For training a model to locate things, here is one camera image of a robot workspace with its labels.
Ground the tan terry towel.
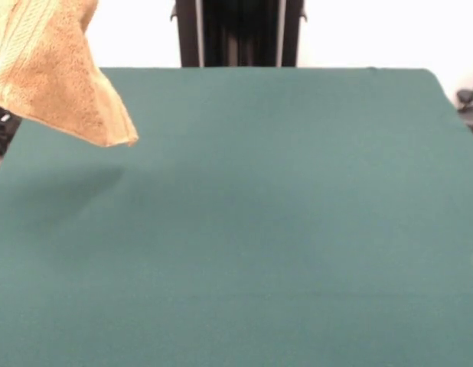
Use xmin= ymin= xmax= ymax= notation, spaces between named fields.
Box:
xmin=0 ymin=0 xmax=140 ymax=148

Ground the dark round stand base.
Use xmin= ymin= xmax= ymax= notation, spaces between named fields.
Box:
xmin=0 ymin=102 xmax=22 ymax=158
xmin=455 ymin=64 xmax=473 ymax=145

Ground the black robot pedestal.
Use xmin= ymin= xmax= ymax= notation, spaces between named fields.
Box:
xmin=170 ymin=0 xmax=308 ymax=69

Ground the dark green table cloth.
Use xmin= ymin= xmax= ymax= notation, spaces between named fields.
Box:
xmin=0 ymin=67 xmax=473 ymax=367

